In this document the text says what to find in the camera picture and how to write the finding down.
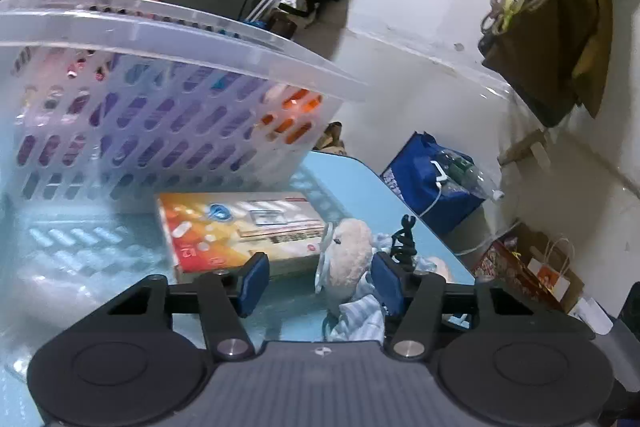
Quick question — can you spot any blue shopping bag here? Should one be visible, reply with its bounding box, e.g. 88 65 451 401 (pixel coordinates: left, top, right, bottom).
381 132 504 235

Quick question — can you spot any brown hanging tote bag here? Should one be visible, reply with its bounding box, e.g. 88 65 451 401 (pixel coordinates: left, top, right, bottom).
478 0 614 128

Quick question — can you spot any black cable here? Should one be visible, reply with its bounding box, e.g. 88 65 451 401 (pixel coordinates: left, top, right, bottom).
389 213 418 273

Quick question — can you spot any plush sheep toy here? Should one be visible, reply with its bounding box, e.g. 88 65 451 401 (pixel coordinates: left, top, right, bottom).
314 215 452 343

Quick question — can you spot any orange white medicine box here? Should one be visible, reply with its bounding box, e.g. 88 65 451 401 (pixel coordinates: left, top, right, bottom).
156 192 326 283

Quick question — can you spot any translucent plastic basket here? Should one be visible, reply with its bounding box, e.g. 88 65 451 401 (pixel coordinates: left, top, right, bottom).
1 0 367 212

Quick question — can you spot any paper gift bag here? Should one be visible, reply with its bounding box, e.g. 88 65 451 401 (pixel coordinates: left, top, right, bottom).
527 236 575 303

